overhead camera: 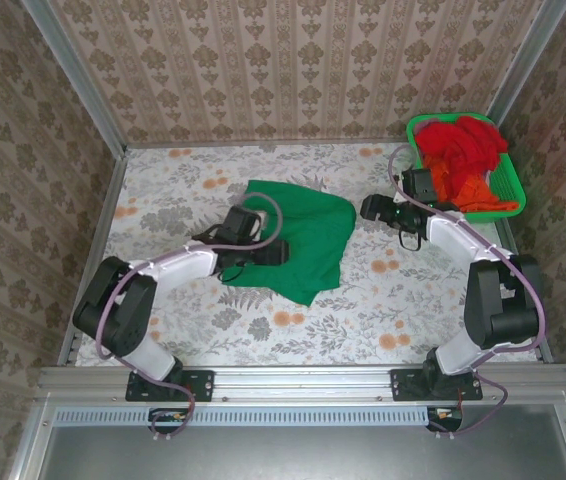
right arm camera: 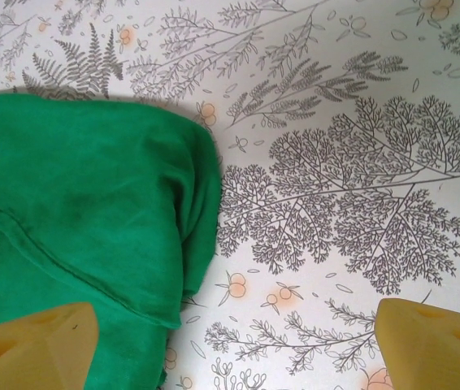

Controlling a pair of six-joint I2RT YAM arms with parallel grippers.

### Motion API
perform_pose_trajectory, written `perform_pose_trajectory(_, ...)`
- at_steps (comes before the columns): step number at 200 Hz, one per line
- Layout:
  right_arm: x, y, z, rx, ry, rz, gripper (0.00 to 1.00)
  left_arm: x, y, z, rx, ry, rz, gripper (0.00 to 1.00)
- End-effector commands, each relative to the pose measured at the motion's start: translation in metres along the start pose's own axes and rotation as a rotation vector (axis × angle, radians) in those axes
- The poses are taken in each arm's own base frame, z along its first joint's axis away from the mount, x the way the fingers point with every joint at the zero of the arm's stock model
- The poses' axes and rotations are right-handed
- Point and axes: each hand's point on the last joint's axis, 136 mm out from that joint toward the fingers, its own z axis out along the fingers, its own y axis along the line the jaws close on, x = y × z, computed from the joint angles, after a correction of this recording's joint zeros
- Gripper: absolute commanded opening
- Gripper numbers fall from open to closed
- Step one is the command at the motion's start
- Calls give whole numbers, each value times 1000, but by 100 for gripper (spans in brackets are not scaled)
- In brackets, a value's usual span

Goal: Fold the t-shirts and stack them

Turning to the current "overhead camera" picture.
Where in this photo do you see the green t-shirt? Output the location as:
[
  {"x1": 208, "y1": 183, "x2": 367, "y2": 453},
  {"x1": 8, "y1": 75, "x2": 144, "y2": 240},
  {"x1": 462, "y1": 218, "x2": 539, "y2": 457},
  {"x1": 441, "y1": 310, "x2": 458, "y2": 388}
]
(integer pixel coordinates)
[{"x1": 221, "y1": 178, "x2": 357, "y2": 308}]

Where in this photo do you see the floral patterned table cover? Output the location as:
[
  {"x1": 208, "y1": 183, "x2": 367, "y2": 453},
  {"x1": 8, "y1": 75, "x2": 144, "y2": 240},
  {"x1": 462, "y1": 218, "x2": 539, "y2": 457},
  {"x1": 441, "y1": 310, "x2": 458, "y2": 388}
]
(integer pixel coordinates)
[{"x1": 70, "y1": 142, "x2": 539, "y2": 367}]

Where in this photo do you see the orange t-shirt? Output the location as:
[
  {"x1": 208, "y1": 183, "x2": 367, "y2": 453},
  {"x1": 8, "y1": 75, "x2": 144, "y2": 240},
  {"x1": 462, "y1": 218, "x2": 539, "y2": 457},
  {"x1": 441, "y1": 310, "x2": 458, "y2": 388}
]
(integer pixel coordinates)
[{"x1": 422, "y1": 154, "x2": 520, "y2": 214}]

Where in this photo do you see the red t-shirt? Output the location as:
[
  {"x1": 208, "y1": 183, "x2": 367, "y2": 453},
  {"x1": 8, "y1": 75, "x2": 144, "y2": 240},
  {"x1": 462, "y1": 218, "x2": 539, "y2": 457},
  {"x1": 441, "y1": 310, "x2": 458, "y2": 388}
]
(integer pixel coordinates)
[{"x1": 415, "y1": 115, "x2": 509, "y2": 201}]

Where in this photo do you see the green plastic basket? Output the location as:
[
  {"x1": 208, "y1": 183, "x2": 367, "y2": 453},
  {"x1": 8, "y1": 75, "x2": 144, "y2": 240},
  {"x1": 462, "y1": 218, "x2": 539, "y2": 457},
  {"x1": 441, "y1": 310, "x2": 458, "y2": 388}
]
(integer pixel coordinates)
[{"x1": 406, "y1": 113, "x2": 528, "y2": 225}]

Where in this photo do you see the grey metal panel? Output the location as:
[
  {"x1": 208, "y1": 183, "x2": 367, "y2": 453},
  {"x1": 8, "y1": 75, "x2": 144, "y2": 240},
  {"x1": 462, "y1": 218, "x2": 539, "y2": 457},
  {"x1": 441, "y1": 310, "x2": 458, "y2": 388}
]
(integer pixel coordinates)
[{"x1": 10, "y1": 403, "x2": 566, "y2": 480}]

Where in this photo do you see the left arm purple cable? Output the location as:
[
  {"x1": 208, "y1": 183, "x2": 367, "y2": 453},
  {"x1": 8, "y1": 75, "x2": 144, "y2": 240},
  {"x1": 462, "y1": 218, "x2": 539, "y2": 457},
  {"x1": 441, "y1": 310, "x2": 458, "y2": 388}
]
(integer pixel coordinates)
[{"x1": 95, "y1": 192, "x2": 197, "y2": 441}]

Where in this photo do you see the aluminium mounting rail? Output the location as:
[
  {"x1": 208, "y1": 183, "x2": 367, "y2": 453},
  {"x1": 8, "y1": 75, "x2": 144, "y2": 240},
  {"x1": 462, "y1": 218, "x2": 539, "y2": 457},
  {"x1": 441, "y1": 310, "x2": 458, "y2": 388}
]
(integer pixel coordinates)
[{"x1": 32, "y1": 364, "x2": 566, "y2": 404}]

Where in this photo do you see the white slotted cable duct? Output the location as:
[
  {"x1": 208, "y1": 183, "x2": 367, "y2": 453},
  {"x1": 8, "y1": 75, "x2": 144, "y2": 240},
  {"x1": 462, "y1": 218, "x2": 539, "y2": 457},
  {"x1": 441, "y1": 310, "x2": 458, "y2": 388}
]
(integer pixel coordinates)
[{"x1": 52, "y1": 405, "x2": 465, "y2": 427}]

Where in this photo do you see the aluminium frame post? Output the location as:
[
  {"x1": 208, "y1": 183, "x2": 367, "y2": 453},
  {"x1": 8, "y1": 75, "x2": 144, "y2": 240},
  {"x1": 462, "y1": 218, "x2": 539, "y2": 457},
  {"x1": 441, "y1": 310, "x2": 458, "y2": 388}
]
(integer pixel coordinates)
[
  {"x1": 486, "y1": 0, "x2": 563, "y2": 121},
  {"x1": 21, "y1": 0, "x2": 128, "y2": 154}
]

